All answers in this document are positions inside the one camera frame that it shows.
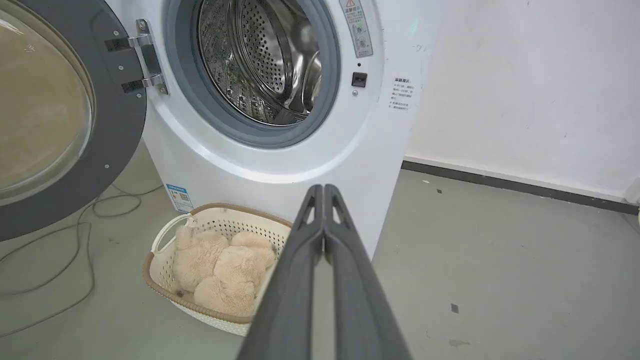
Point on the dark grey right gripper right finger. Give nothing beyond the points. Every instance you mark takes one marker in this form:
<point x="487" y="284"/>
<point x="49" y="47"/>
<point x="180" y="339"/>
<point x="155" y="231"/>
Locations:
<point x="357" y="300"/>

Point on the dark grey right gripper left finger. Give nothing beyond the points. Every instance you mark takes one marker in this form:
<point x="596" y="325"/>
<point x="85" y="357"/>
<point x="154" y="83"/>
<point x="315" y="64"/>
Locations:
<point x="287" y="300"/>

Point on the white front-load washing machine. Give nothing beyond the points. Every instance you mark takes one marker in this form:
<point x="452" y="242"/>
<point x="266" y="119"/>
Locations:
<point x="260" y="100"/>

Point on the chrome door hinge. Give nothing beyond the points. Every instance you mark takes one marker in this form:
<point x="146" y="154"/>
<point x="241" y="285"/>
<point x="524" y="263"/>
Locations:
<point x="149" y="57"/>

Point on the grey round washing machine door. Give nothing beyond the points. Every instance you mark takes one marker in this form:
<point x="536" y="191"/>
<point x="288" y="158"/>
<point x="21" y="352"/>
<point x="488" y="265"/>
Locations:
<point x="65" y="110"/>

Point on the beige plush toy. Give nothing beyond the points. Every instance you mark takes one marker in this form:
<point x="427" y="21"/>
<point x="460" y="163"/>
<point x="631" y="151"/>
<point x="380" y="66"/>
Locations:
<point x="222" y="270"/>

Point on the white plastic laundry basket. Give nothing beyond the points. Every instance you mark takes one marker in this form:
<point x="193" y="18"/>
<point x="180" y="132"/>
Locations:
<point x="165" y="272"/>

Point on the blue energy label sticker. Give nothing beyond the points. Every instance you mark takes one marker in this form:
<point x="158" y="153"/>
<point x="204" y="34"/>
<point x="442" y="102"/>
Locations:
<point x="180" y="198"/>

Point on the black skirting board strip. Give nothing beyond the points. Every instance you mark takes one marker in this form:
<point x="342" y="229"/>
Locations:
<point x="515" y="186"/>

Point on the grey warning label sticker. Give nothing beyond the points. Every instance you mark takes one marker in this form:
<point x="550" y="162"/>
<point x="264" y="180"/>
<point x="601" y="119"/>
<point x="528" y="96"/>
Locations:
<point x="357" y="27"/>

